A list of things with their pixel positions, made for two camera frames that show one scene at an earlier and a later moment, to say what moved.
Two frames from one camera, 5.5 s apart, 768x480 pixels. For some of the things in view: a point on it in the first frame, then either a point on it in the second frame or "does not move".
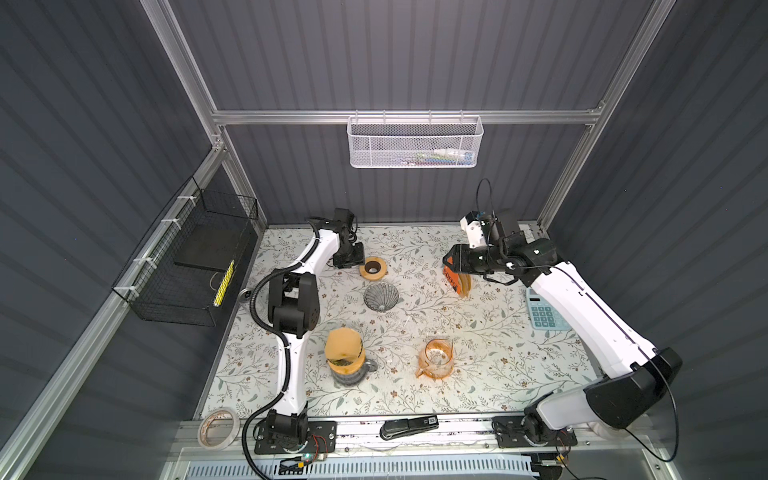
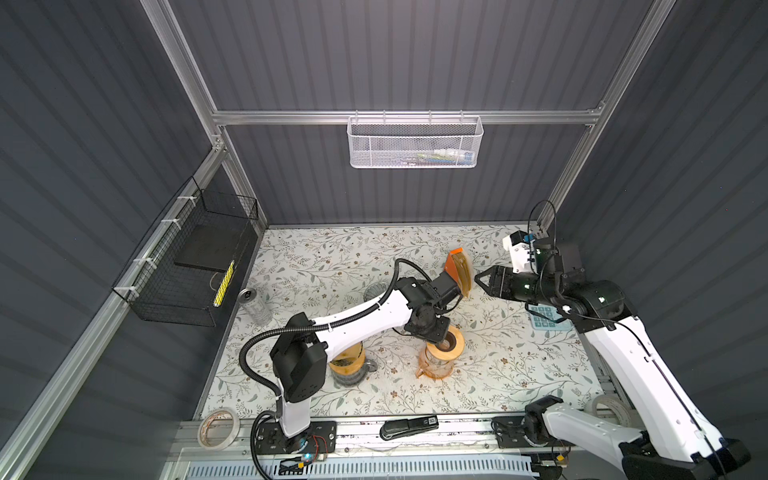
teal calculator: (542, 315) does not move
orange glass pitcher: (436, 359) does not move
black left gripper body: (350, 257) → (433, 329)
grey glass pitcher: (349, 380) does not move
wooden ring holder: (373, 268) → (449, 348)
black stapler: (395, 428) does not move
